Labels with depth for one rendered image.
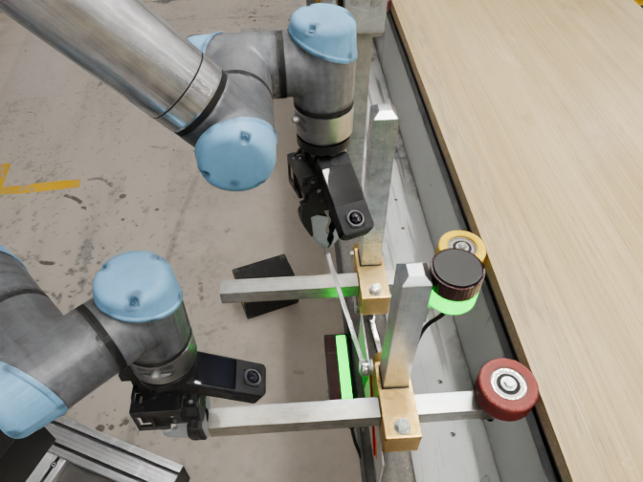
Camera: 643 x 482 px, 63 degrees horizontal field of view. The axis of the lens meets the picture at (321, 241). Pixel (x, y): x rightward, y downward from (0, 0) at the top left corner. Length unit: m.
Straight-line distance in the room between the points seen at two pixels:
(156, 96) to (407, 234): 0.93
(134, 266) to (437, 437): 0.68
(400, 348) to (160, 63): 0.44
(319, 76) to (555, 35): 1.09
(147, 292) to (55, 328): 0.09
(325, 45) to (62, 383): 0.42
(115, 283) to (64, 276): 1.71
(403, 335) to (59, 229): 1.93
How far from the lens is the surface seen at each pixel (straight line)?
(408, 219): 1.35
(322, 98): 0.63
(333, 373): 0.98
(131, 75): 0.47
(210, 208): 2.30
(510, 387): 0.78
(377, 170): 0.78
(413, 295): 0.60
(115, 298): 0.51
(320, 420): 0.76
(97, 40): 0.46
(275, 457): 1.67
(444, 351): 1.12
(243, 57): 0.59
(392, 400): 0.77
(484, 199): 1.02
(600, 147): 1.23
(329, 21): 0.61
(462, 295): 0.59
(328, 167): 0.69
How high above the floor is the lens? 1.56
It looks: 47 degrees down
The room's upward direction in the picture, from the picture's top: straight up
